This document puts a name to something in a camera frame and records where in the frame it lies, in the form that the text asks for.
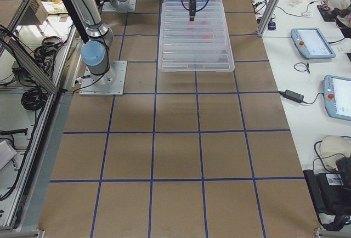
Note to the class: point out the teach pendant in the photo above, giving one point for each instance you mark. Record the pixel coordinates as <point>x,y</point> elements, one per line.
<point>311,43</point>
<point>337,96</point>

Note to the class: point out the black bag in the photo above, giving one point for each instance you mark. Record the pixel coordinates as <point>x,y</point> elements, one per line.
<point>330,193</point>

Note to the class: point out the aluminium frame post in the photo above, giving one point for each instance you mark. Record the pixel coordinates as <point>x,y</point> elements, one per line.
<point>266,17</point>

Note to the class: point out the person at desk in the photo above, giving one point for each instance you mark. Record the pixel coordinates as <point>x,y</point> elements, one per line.
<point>341,12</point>

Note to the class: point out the aluminium side frame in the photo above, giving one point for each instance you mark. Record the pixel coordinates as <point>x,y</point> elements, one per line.
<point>26,100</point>

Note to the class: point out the lower teach pendant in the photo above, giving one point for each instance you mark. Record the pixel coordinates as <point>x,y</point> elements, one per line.
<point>337,96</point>

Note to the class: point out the upper teach pendant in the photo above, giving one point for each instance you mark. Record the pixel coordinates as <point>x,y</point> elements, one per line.
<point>311,43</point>

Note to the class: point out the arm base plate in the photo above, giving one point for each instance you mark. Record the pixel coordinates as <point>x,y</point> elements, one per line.
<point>112,83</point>
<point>115,6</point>

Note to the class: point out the clear plastic box lid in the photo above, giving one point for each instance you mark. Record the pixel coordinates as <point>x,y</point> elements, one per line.
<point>181,46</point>

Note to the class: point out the black power adapter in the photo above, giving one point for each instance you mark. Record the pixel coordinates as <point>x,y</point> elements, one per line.
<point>293,96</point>

